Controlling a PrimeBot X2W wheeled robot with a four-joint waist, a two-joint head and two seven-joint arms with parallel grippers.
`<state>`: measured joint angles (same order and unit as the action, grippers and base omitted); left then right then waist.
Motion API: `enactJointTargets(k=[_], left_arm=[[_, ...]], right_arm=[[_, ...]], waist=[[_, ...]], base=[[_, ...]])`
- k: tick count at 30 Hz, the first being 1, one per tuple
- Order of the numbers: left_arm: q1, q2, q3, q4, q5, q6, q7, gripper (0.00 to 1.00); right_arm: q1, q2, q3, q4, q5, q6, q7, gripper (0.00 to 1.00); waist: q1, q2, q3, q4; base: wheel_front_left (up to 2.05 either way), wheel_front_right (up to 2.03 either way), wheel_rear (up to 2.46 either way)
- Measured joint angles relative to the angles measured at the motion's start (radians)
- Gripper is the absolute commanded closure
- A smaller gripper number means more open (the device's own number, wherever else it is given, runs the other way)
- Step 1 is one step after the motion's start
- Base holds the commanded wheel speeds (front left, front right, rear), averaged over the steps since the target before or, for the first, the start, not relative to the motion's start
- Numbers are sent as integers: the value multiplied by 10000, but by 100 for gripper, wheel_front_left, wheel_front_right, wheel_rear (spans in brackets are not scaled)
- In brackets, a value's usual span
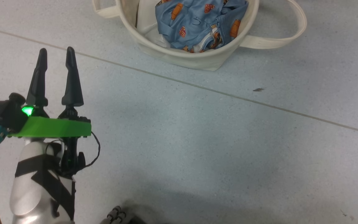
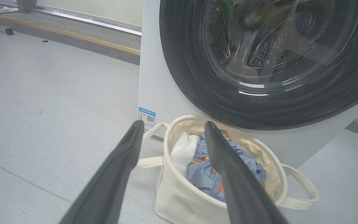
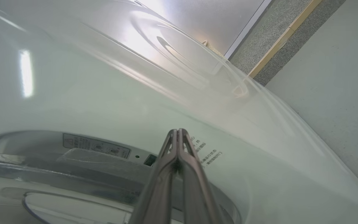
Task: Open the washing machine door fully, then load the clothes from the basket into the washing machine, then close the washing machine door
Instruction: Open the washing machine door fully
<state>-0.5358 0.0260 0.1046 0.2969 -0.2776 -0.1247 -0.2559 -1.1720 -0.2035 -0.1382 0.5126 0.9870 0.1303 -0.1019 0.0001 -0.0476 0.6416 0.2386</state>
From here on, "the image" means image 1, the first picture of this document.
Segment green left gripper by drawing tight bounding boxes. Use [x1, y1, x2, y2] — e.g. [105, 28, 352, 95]
[8, 47, 92, 138]

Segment blue printed clothes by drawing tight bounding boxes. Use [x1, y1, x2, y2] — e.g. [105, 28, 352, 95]
[155, 0, 249, 53]

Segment cream fabric laundry basket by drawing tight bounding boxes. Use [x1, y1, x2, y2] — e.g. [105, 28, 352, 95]
[92, 0, 307, 71]

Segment thin black left gripper wire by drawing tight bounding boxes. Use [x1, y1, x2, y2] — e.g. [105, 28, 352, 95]
[81, 131, 101, 170]

